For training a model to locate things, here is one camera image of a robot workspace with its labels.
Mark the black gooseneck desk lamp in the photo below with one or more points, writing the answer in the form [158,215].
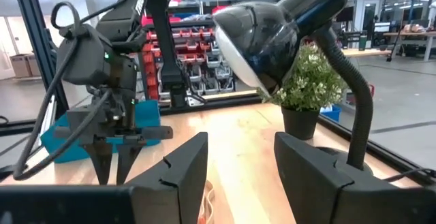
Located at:
[259,36]

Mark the wooden desk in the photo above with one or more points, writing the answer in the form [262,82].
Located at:
[366,52]

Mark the blue storage tote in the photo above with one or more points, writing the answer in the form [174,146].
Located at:
[332,114]

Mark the silver aluminium bracket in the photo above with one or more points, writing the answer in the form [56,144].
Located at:
[52,111]

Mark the brown cardboard box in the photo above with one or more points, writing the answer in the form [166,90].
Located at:
[34,64]
[20,65]

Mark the shelf rack with parts bins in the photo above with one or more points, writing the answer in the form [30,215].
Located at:
[204,64]

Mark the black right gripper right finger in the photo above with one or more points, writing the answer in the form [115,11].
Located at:
[313,190]

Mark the red plastic crate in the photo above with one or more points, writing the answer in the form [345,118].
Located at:
[147,20]

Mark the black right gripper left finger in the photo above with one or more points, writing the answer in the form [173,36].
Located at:
[170,196]

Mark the artificial plant in black pot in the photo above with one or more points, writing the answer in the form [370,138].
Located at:
[299,125]

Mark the beige rubber band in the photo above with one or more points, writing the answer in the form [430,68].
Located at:
[210,191]

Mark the blue plastic bin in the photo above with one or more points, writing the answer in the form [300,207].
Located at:
[150,113]

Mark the black aluminium table frame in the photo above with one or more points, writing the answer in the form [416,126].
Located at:
[37,30]

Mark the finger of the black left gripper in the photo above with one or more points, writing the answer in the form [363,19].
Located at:
[101,162]
[125,159]

